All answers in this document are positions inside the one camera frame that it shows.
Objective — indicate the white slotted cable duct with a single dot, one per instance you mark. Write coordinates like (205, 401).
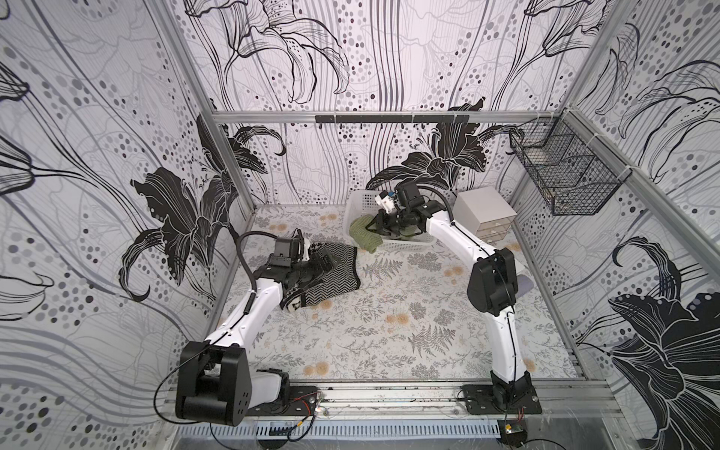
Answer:
(352, 430)

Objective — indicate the lavender flat pad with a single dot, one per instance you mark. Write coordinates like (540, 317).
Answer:
(525, 284)

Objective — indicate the white mini drawer cabinet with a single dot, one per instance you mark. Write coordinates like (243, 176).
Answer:
(485, 213)

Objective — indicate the black white patterned scarf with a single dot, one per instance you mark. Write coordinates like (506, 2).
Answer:
(332, 273)

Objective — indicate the white plastic laundry basket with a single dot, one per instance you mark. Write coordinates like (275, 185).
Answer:
(395, 237)

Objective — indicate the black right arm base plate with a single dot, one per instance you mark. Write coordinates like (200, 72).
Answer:
(500, 397)

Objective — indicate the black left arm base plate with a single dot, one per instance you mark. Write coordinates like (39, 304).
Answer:
(294, 401)

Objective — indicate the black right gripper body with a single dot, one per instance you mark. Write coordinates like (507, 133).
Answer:
(385, 219)

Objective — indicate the black wire wall basket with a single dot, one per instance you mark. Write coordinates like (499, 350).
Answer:
(565, 162)

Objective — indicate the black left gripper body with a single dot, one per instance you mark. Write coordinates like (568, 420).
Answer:
(307, 271)

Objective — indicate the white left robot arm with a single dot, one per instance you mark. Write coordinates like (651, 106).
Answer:
(215, 382)

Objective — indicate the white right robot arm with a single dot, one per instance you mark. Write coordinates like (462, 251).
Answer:
(493, 285)

